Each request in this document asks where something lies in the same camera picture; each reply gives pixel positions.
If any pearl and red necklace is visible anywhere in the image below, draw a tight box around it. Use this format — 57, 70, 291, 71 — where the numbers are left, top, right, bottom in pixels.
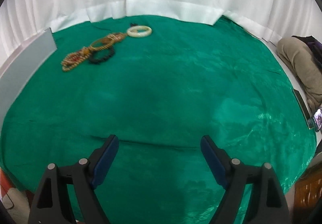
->
61, 47, 92, 72

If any black bead bracelet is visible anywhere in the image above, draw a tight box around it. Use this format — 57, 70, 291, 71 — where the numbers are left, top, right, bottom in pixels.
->
88, 48, 116, 65

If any gold bangle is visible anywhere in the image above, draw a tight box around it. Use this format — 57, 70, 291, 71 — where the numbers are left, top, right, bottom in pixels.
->
89, 37, 115, 51

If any white jade bangle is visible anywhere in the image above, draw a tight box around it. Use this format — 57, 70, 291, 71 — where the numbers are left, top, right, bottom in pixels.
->
126, 25, 152, 38

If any smartphone with lit screen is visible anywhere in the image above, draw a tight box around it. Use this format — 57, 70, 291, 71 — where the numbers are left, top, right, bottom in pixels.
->
312, 108, 322, 132

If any beige folded garment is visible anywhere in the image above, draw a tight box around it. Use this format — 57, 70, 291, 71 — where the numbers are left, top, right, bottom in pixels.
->
276, 37, 321, 112

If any green satin cloth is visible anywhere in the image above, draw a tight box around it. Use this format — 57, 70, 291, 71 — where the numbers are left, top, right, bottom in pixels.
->
1, 16, 316, 223

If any dark purple garment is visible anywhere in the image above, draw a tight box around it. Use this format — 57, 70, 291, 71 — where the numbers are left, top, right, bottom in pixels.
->
293, 36, 322, 66

